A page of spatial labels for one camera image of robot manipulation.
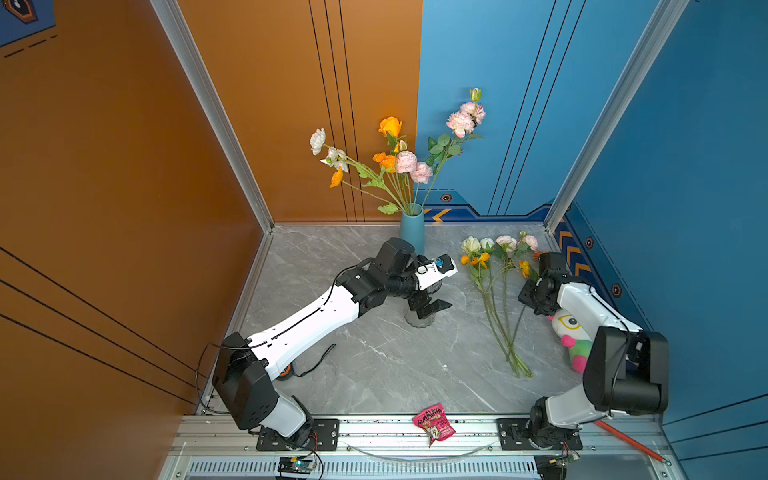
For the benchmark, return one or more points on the green circuit board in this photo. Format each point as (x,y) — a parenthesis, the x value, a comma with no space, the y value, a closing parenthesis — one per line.
(296,467)

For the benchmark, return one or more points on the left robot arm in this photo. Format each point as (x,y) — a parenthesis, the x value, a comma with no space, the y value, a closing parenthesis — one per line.
(247,367)

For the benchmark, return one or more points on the yellow rose stem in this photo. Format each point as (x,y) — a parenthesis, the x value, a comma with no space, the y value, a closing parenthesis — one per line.
(391,127)

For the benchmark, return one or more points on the white plush toy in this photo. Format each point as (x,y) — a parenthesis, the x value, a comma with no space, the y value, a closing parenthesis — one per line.
(573,337)

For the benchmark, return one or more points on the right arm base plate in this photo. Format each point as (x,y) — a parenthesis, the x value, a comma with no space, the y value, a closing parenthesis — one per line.
(513,436)

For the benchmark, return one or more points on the cream pink rose stem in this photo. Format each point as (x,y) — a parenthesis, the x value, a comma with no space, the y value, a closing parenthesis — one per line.
(523,247)

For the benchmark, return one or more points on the white flower stem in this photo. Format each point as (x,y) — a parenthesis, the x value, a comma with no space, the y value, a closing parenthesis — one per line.
(374,183)

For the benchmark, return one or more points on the pink rose spray stem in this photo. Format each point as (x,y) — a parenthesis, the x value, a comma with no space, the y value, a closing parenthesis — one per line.
(462,125)

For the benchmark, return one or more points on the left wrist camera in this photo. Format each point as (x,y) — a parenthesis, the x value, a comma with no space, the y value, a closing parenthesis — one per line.
(430,276)

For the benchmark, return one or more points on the aluminium corner post right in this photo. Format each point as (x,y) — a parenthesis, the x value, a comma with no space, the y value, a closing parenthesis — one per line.
(662,22)

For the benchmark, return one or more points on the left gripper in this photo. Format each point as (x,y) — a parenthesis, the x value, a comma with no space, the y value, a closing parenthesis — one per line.
(431,308)

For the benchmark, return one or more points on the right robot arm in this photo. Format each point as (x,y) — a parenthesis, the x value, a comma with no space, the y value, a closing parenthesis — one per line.
(625,370)

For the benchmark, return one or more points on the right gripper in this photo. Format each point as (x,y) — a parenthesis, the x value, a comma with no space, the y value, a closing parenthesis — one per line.
(524,295)

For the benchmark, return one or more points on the teal cylindrical vase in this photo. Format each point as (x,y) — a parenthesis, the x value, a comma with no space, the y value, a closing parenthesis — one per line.
(412,227)

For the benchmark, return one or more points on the orange tape measure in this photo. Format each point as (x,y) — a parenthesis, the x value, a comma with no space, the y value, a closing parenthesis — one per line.
(287,373)

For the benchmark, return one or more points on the orange yellow small flower stem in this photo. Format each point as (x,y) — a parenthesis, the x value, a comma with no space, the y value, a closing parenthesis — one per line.
(381,181)

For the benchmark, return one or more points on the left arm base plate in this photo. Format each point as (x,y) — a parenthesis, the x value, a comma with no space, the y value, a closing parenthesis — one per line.
(318,435)

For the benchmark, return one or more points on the black connector box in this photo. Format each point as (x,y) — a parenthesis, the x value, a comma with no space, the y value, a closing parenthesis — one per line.
(551,468)

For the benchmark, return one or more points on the pink snack packet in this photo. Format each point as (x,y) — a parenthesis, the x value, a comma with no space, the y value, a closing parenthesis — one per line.
(435,424)

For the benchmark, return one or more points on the aluminium corner post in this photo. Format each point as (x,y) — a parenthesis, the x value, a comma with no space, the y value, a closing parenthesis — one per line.
(662,22)
(176,29)

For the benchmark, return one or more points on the red handled tool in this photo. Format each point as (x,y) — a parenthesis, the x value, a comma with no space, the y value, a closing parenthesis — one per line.
(630,441)

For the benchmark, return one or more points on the aluminium corner post left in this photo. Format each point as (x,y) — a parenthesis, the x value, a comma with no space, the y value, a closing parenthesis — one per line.
(176,29)

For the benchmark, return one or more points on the yellow poppy flower stem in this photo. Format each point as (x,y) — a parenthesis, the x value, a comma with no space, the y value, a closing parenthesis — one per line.
(525,269)

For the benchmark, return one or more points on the clear glass vase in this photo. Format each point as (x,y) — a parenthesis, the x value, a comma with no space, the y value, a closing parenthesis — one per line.
(419,315)

